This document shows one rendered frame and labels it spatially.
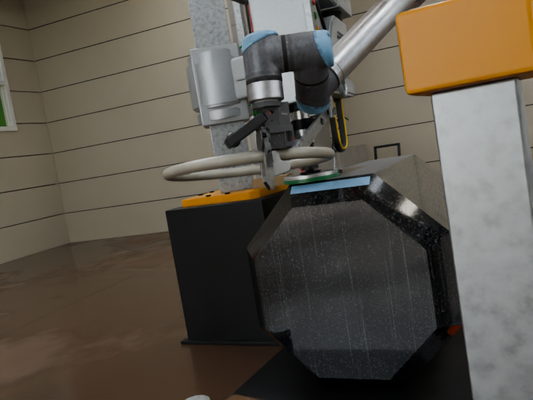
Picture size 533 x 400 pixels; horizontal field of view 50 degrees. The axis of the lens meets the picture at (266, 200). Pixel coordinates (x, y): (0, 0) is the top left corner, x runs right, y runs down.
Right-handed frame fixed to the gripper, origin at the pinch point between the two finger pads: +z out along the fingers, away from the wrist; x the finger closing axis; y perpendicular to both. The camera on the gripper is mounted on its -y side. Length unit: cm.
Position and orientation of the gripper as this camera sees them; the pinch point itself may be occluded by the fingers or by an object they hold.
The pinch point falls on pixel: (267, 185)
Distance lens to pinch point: 139.1
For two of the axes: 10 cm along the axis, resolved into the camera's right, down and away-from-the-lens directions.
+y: 9.8, -1.2, 1.9
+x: -1.9, 0.1, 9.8
